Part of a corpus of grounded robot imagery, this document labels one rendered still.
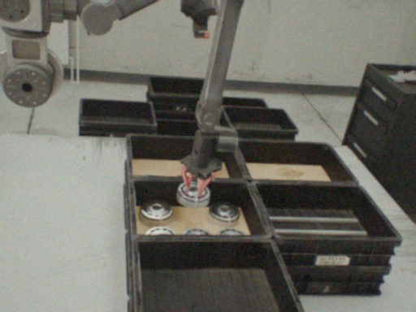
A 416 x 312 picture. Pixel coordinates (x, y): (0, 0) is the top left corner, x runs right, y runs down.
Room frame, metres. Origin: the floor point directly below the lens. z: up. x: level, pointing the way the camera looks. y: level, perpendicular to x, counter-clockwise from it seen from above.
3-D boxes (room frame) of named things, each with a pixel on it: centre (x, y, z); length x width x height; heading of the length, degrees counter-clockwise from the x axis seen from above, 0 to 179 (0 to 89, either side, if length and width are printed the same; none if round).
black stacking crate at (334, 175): (1.69, -0.32, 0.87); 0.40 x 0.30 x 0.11; 103
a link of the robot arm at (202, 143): (1.38, 0.00, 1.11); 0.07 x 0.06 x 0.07; 104
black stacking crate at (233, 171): (1.60, 0.07, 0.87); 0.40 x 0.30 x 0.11; 103
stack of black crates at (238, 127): (2.76, -0.28, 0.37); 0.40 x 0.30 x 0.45; 104
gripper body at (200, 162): (1.38, 0.01, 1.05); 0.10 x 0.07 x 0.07; 57
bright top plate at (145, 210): (1.35, 0.12, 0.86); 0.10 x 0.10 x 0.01
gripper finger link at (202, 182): (1.37, 0.01, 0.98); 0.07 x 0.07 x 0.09; 57
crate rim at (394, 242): (1.40, -0.39, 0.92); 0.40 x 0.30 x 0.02; 103
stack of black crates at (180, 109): (3.05, 0.21, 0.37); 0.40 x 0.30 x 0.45; 104
